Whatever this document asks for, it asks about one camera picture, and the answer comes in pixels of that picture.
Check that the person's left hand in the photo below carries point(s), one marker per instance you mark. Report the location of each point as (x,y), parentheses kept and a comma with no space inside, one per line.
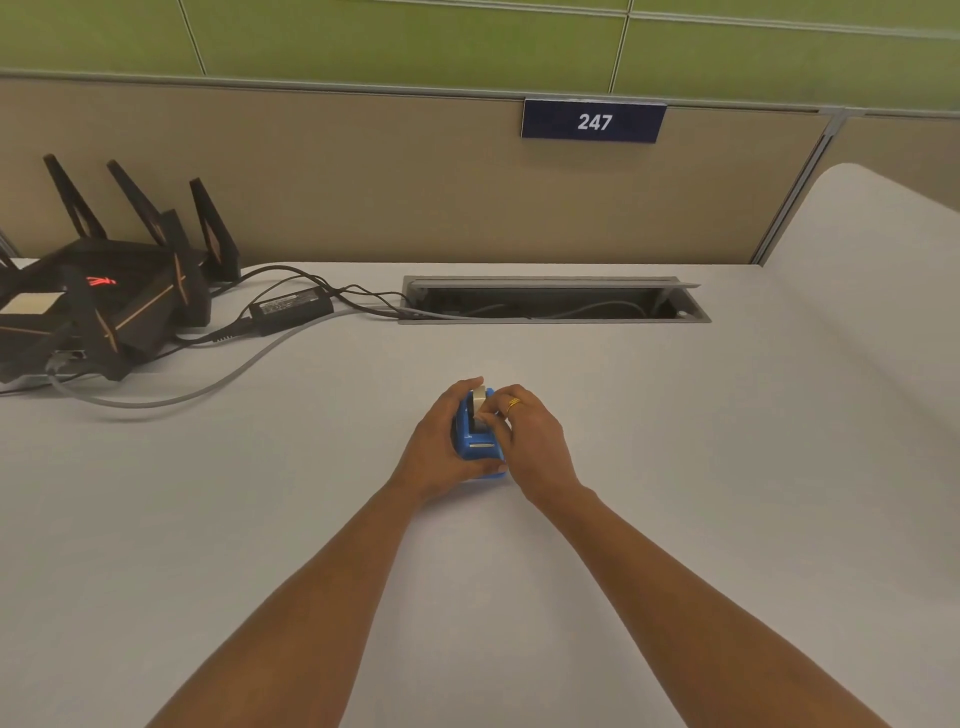
(431,450)

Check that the person's right hand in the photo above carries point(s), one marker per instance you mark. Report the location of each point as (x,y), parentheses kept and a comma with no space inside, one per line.
(536,450)

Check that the person's right fingers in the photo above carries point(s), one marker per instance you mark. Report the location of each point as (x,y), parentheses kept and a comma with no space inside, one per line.
(504,409)

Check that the person's left thumb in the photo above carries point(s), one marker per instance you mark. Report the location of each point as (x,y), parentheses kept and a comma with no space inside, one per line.
(484,470)

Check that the clear tape roll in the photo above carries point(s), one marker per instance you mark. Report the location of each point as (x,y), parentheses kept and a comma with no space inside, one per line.
(478,401)

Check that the blue tape dispenser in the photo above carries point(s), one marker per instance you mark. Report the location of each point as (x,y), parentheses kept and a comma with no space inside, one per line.
(476,442)

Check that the person's right forearm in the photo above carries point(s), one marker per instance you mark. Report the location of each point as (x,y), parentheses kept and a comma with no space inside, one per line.
(697,607)

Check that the person's left forearm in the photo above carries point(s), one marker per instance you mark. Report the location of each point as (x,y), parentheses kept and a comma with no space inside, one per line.
(300,600)

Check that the black power adapter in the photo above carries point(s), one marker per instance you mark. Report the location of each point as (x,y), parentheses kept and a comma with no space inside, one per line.
(291,307)

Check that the beige desk partition panel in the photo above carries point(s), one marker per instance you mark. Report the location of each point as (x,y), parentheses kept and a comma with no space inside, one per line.
(375,180)

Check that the blue number sign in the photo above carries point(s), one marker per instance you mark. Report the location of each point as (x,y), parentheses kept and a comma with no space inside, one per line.
(593,121)

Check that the black router with antennas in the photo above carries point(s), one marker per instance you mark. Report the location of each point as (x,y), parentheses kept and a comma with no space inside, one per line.
(112,292)

